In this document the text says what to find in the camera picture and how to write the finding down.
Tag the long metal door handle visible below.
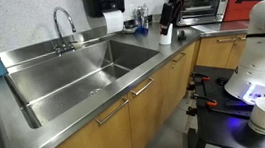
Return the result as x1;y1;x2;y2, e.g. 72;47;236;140
92;97;133;126

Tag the wooden cabinet door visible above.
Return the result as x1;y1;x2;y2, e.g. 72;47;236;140
192;34;241;72
123;62;182;148
162;41;204;109
222;34;252;71

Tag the clear plastic bottle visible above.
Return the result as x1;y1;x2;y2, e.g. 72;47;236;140
141;2;152;30
134;5;146;30

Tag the white cup with red print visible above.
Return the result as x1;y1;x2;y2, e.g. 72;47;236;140
157;22;176;47

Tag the small black round object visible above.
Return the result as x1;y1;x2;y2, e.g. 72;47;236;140
176;29;188;42

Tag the small dark bowl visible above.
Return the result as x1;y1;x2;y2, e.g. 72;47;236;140
120;18;139;36

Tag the white paper towel sheet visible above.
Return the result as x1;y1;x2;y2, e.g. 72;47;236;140
102;9;126;35

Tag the black paper towel dispenser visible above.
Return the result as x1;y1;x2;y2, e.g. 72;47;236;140
81;0;128;20

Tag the chrome gooseneck faucet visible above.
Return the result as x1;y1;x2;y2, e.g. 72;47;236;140
48;4;86;57

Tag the stainless steel sink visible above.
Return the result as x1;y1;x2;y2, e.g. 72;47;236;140
0;33;168;132

